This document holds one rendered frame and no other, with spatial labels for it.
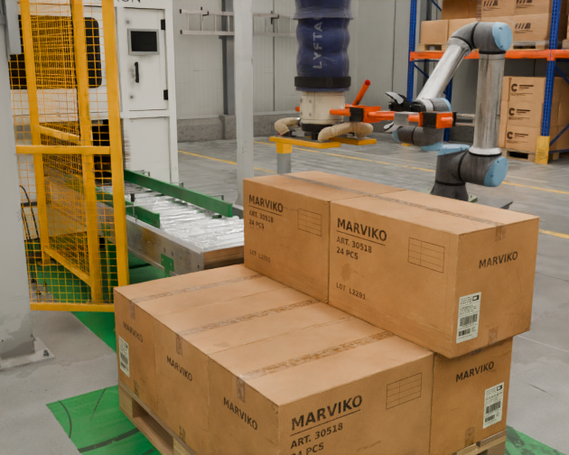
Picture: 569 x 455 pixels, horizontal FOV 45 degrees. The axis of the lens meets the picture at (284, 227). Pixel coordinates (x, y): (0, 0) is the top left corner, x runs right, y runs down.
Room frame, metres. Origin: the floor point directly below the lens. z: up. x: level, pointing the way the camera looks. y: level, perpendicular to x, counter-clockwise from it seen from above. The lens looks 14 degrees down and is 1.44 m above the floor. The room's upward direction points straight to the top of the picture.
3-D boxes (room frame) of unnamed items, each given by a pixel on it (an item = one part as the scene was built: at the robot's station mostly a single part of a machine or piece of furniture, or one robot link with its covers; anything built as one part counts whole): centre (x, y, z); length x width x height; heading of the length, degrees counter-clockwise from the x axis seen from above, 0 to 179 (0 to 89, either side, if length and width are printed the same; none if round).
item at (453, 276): (2.32, -0.50, 0.74); 0.60 x 0.40 x 0.40; 35
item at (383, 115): (2.72, -0.37, 1.25); 0.93 x 0.30 x 0.04; 37
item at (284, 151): (3.93, 0.00, 0.50); 0.07 x 0.07 x 1.00; 35
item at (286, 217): (2.82, -0.15, 0.74); 0.60 x 0.40 x 0.40; 35
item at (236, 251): (3.17, 0.09, 0.58); 0.70 x 0.03 x 0.06; 125
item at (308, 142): (2.75, -0.08, 1.14); 0.34 x 0.10 x 0.05; 37
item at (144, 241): (3.94, 1.02, 0.50); 2.31 x 0.05 x 0.19; 35
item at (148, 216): (4.27, 1.17, 0.60); 1.60 x 0.10 x 0.09; 35
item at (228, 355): (2.45, -0.05, 0.34); 1.20 x 1.00 x 0.40; 35
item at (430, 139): (2.91, -0.62, 1.13); 0.12 x 0.09 x 0.12; 44
